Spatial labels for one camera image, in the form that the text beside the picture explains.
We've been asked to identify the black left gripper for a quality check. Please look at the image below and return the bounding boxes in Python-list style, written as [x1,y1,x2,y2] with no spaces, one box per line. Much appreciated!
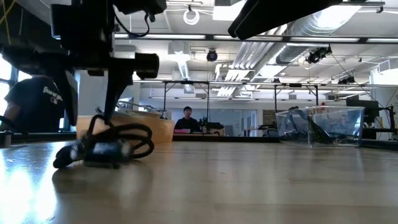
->
[1,0,160,127]

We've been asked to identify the black cable with chunky connectors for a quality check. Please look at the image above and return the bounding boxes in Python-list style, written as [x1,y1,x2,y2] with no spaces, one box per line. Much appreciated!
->
[52,114,155,170]

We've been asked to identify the thin black cable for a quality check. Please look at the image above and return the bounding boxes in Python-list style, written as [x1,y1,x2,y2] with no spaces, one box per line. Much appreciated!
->
[287,108,335,144]
[306,123,340,146]

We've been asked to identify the overhead light bar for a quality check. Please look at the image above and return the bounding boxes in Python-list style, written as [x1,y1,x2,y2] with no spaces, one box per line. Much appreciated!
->
[114,32,398,44]

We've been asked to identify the person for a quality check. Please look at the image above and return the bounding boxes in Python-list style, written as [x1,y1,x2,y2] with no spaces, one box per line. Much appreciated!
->
[174,106,201,131]
[3,76,65,134]

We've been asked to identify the orange plastic bin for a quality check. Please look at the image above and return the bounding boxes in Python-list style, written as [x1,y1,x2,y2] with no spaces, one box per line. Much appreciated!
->
[76,110,175,144]

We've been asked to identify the clear plastic bin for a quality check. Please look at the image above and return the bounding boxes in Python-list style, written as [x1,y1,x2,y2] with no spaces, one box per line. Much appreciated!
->
[275,105,366,147]

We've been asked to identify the black computer monitor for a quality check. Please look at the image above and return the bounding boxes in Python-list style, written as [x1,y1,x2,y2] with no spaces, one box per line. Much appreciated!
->
[346,98,381,127]

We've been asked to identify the silver ventilation duct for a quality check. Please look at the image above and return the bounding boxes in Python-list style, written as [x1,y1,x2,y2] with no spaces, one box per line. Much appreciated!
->
[275,2,363,65]

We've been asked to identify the white hanging cable loop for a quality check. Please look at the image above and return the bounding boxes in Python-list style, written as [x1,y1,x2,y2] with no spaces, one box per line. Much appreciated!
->
[182,8,201,26]

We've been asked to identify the black ceiling camera cluster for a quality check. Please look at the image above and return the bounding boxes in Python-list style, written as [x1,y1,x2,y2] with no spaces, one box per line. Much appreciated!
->
[306,45,333,65]

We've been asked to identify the black background rig frame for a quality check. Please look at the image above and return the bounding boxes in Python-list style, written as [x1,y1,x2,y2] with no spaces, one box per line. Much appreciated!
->
[162,80,320,124]

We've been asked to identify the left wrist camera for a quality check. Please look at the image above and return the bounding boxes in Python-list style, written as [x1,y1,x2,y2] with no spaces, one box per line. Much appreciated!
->
[113,0,168,16]

